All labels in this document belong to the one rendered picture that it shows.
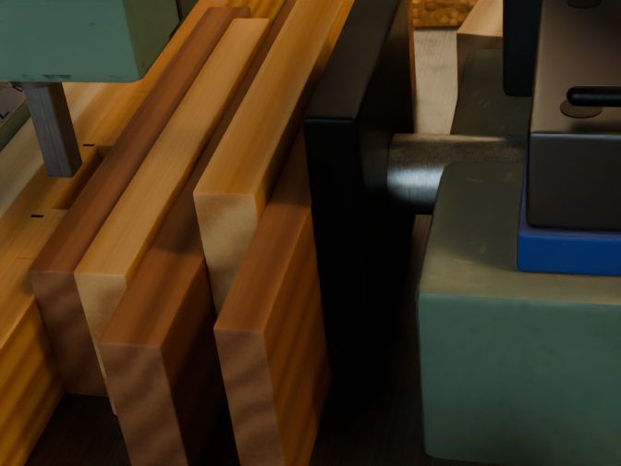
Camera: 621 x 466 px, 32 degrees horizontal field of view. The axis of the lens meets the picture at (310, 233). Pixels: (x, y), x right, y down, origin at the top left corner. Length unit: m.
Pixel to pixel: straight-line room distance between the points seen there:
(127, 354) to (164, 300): 0.02
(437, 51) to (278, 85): 0.19
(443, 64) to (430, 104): 0.04
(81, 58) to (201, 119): 0.08
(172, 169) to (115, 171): 0.02
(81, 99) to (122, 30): 0.12
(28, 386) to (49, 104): 0.09
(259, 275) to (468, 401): 0.07
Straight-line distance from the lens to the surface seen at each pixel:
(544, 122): 0.26
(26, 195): 0.36
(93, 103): 0.41
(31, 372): 0.33
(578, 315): 0.27
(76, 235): 0.33
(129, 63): 0.29
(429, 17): 0.55
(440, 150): 0.32
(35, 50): 0.30
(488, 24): 0.45
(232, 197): 0.29
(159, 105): 0.39
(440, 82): 0.49
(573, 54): 0.29
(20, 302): 0.33
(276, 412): 0.27
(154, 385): 0.29
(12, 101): 0.40
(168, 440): 0.30
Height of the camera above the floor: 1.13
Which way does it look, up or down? 35 degrees down
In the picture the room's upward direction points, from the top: 7 degrees counter-clockwise
